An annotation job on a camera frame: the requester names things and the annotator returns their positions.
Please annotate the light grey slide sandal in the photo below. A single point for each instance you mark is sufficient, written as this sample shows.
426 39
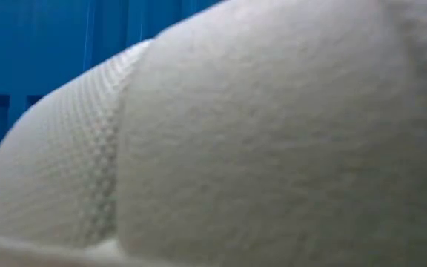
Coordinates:
235 148

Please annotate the blue plastic bin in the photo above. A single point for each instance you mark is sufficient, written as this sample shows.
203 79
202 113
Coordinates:
32 44

